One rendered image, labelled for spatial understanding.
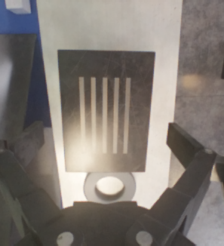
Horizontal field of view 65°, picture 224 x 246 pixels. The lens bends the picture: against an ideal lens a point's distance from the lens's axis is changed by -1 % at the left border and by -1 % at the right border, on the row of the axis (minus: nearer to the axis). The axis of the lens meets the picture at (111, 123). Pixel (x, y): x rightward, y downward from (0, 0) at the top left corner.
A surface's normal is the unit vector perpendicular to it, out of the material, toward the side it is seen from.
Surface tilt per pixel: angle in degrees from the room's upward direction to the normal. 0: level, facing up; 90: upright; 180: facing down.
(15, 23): 0
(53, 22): 0
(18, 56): 37
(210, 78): 0
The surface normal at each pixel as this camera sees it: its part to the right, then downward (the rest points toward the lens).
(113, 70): 0.03, 0.30
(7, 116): 0.00, -0.33
